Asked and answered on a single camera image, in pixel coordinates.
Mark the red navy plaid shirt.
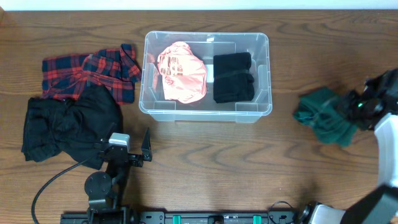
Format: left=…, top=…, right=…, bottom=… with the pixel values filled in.
left=42, top=44, right=142, bottom=105

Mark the pink shirt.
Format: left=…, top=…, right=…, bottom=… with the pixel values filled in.
left=157, top=41, right=208, bottom=104

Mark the black crumpled garment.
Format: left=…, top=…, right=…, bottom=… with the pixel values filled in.
left=21, top=86, right=123, bottom=170

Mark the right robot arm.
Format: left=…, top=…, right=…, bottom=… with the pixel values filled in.
left=294, top=69, right=397, bottom=224

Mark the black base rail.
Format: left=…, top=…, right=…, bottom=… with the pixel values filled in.
left=60, top=207, right=297, bottom=224

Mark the black garment with strap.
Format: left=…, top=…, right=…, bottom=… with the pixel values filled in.
left=213, top=52, right=255, bottom=103

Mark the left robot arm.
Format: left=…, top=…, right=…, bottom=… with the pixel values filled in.
left=85, top=129, right=152, bottom=224

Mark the clear plastic storage bin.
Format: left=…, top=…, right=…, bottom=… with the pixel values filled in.
left=139, top=30, right=272, bottom=123

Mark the dark green garment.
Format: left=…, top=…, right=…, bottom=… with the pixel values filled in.
left=293, top=87, right=358, bottom=147

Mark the white label in bin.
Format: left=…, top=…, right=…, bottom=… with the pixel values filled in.
left=205, top=64, right=214, bottom=83

